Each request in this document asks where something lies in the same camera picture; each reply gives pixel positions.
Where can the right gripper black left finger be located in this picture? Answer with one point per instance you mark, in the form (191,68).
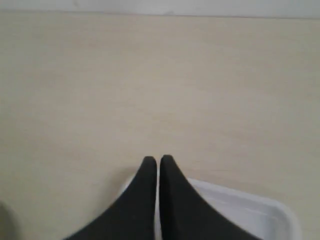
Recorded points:
(132,215)

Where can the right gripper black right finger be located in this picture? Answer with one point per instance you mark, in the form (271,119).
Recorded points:
(185,215)

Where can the white rectangular tray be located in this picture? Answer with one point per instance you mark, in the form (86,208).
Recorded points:
(264,218)

